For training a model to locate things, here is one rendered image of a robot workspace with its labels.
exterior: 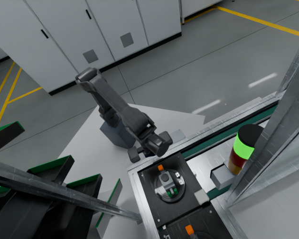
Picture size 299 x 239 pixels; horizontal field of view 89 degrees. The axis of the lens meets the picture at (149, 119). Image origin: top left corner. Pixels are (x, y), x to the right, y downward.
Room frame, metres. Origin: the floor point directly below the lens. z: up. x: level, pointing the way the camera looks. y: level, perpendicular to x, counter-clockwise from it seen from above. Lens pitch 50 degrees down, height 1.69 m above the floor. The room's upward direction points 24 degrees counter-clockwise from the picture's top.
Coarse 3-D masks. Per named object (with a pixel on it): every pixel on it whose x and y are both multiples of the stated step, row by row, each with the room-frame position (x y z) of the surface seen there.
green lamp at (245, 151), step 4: (236, 136) 0.12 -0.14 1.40; (236, 140) 0.11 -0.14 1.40; (236, 144) 0.11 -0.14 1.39; (240, 144) 0.10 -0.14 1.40; (236, 148) 0.10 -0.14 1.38; (240, 148) 0.10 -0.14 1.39; (244, 148) 0.09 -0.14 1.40; (248, 148) 0.09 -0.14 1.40; (252, 148) 0.08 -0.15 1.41; (236, 152) 0.10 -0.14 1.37; (240, 152) 0.09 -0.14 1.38; (244, 152) 0.09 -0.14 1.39; (248, 152) 0.08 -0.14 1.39; (240, 156) 0.09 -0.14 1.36; (244, 156) 0.09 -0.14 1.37; (248, 156) 0.08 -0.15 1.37
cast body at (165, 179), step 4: (168, 172) 0.22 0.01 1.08; (160, 176) 0.22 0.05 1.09; (164, 176) 0.21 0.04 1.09; (168, 176) 0.20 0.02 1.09; (160, 180) 0.20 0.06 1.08; (164, 180) 0.20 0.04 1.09; (168, 180) 0.19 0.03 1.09; (172, 180) 0.19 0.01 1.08; (164, 184) 0.18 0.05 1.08; (168, 184) 0.18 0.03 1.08; (172, 184) 0.18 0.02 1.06; (164, 188) 0.18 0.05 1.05; (168, 188) 0.17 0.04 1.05; (172, 188) 0.17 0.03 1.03; (172, 192) 0.16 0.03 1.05
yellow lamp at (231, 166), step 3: (228, 159) 0.12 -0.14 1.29; (228, 162) 0.11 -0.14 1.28; (231, 162) 0.10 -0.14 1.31; (228, 165) 0.11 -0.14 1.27; (231, 165) 0.10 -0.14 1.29; (234, 165) 0.09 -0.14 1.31; (231, 168) 0.10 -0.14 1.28; (234, 168) 0.09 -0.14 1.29; (237, 168) 0.09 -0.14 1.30; (240, 168) 0.08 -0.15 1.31; (231, 171) 0.09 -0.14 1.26; (234, 171) 0.09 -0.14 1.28; (237, 171) 0.08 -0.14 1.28; (240, 171) 0.08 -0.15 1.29; (237, 174) 0.08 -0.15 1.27
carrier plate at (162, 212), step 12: (180, 156) 0.31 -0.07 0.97; (156, 168) 0.30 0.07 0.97; (168, 168) 0.28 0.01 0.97; (180, 168) 0.26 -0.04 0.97; (144, 180) 0.27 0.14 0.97; (192, 180) 0.19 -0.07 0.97; (144, 192) 0.22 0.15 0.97; (192, 192) 0.15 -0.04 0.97; (156, 204) 0.16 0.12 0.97; (168, 204) 0.14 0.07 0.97; (180, 204) 0.12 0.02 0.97; (192, 204) 0.10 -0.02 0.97; (156, 216) 0.12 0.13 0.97; (168, 216) 0.10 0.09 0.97
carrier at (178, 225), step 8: (208, 208) 0.07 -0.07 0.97; (192, 216) 0.07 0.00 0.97; (200, 216) 0.06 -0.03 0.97; (208, 216) 0.05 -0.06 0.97; (216, 216) 0.04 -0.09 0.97; (176, 224) 0.06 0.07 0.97; (184, 224) 0.05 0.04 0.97; (192, 224) 0.04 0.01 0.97; (200, 224) 0.04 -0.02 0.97; (208, 224) 0.03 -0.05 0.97; (216, 224) 0.02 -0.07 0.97; (160, 232) 0.06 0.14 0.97; (168, 232) 0.05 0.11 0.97; (176, 232) 0.04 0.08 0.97; (184, 232) 0.03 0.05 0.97; (200, 232) 0.01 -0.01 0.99; (208, 232) 0.00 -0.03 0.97; (216, 232) 0.00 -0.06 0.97; (224, 232) -0.01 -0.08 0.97
